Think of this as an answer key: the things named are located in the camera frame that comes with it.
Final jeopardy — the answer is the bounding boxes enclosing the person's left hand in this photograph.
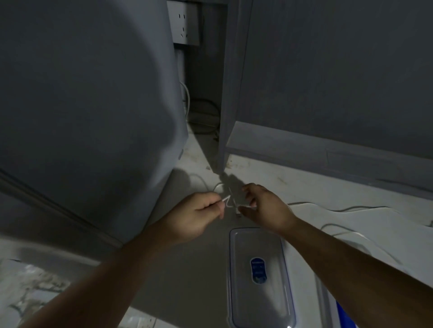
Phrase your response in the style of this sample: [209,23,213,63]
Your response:
[159,192,226,246]

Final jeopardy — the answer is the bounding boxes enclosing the person's right hand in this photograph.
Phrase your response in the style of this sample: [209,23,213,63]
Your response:
[237,183,300,234]

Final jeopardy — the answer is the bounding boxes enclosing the thin white charging cable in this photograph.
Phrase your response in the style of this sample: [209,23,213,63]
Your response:
[188,174,258,218]

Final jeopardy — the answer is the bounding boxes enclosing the person's left forearm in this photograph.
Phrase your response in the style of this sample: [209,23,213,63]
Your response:
[18,218,178,328]

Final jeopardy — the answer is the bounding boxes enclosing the person's right forearm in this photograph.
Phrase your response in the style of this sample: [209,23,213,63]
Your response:
[279,216,433,328]

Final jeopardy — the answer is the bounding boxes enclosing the clear lid with blue label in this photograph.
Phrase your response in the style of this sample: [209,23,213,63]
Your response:
[229,227,297,328]

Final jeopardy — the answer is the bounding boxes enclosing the translucent container with blue part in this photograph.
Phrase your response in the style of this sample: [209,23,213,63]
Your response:
[314,270,360,328]

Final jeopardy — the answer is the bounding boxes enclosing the grey cabinet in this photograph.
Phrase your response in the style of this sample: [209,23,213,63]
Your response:
[216,0,433,200]

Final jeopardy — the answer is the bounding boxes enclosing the large grey appliance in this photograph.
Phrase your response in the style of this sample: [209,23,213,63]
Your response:
[0,0,189,250]

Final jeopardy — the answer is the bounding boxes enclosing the black cable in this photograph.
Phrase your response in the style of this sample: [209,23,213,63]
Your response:
[188,98,221,136]

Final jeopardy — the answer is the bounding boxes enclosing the long white floor cable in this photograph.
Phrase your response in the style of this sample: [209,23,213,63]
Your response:
[287,201,433,266]

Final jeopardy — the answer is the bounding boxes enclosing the white hose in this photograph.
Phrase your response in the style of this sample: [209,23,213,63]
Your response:
[179,81,191,119]

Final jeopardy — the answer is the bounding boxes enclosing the white wall socket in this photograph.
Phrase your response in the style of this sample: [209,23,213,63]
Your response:
[167,0,201,46]

